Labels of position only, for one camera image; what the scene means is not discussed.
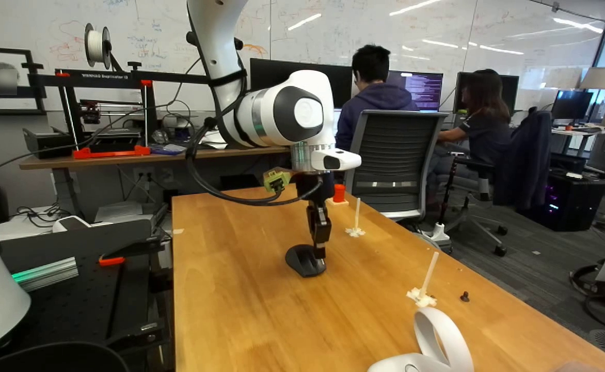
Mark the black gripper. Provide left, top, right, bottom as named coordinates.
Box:
left=292, top=171, right=336, bottom=262

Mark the black computer mouse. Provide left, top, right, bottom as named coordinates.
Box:
left=283, top=243, right=328, bottom=278

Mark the white plastic peg stand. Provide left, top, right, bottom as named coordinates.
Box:
left=344, top=195, right=368, bottom=239
left=405, top=250, right=442, bottom=309

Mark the small orange object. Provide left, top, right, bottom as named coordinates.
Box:
left=329, top=182, right=350, bottom=207

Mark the grey-backed office chair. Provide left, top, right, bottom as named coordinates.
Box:
left=344, top=107, right=448, bottom=223

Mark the person in blue hoodie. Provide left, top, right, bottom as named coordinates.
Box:
left=335, top=43, right=416, bottom=152

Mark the white VR controller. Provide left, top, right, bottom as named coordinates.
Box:
left=365, top=305, right=476, bottom=372

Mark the black computer monitor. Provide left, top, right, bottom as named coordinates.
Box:
left=248, top=55, right=354, bottom=110

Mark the monitor with purple screen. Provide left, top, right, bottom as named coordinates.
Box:
left=385, top=67, right=446, bottom=113

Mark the wooden side bench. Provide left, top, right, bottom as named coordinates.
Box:
left=17, top=144, right=290, bottom=171

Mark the long-haired person in dark top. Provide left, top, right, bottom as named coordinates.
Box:
left=435, top=65, right=518, bottom=175

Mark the black office chair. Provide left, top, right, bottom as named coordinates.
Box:
left=443, top=104, right=556, bottom=258

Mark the dark computer monitor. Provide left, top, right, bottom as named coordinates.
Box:
left=453, top=69, right=521, bottom=116

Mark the black and orange 3D printer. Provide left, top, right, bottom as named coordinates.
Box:
left=34, top=59, right=211, bottom=161

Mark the black desktop tower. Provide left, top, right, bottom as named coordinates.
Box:
left=543, top=167, right=605, bottom=233

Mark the green-lit metal bar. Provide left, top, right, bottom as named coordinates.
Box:
left=7, top=253, right=82, bottom=290

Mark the black box device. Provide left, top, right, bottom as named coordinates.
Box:
left=21, top=125, right=75, bottom=159

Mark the white filament spool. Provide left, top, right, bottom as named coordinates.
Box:
left=82, top=21, right=116, bottom=69

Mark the black chair back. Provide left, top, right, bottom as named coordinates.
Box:
left=0, top=338, right=132, bottom=372

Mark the beige lamp shade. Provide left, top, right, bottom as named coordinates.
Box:
left=577, top=64, right=605, bottom=93

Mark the green cable connector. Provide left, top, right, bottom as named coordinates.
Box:
left=260, top=165, right=292, bottom=193

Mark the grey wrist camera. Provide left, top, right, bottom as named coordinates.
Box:
left=310, top=148, right=362, bottom=174

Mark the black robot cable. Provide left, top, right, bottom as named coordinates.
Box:
left=183, top=64, right=325, bottom=208

